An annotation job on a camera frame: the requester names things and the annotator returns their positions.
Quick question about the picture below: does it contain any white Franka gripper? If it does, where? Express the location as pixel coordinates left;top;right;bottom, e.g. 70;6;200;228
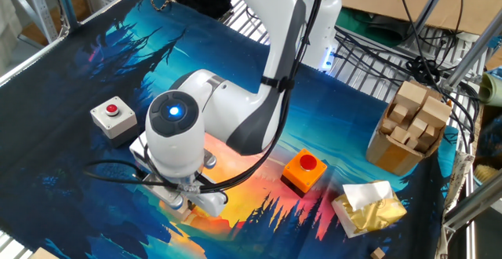
129;131;229;218

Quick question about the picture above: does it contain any pale wooden cube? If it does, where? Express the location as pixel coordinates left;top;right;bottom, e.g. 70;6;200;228
162;200;193;223

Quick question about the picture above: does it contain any large wooden block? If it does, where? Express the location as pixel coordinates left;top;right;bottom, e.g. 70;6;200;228
394;81;428;111
416;96;453;129

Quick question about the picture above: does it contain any white box red button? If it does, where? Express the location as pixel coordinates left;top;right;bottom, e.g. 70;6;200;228
89;96;140;148

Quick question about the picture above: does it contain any orange box red button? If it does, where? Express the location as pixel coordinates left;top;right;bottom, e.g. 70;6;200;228
280;148;329;198

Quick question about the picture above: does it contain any flat wooden piece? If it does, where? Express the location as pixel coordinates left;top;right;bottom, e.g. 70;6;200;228
29;246;60;259

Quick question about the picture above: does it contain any forest sunset printed cloth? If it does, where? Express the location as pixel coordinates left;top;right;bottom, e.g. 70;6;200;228
0;0;460;259

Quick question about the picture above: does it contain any gold tissue pack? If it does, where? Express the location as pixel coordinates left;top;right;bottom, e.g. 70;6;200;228
331;180;408;239

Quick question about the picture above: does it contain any brown cardboard box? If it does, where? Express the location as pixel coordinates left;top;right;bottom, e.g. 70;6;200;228
365;78;453;177

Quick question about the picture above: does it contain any dark green bag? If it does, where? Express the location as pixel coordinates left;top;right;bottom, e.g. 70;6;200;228
336;7;413;48

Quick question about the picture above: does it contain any patterned beige fabric strip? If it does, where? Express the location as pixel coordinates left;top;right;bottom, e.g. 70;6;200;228
434;151;476;259

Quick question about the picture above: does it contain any yellow bristle brush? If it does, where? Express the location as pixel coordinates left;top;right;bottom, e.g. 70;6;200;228
473;163;501;185

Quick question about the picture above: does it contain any thin grey metal pole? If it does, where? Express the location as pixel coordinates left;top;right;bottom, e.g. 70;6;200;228
407;0;452;44

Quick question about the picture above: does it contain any pale green rolled mat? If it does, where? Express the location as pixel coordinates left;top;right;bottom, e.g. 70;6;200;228
477;70;502;108

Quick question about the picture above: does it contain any flat brown cardboard sheet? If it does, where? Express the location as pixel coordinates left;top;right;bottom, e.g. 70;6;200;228
339;0;502;36

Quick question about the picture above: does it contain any silver metal gripper bracket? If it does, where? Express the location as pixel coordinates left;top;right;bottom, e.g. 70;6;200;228
140;151;218;212

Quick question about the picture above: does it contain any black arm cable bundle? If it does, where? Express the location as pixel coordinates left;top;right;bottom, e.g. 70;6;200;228
82;0;329;195

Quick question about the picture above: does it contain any blue metal shelf post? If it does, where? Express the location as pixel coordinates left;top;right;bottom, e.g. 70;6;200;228
53;0;81;31

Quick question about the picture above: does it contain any grey slotted shelf post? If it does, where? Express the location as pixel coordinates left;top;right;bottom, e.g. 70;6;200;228
21;0;60;43

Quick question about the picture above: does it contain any black cable tangle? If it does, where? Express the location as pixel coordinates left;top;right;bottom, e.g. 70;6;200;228
333;0;482;144

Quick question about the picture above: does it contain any silver aluminium frame pole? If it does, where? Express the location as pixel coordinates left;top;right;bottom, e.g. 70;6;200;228
442;180;502;232
442;9;502;91

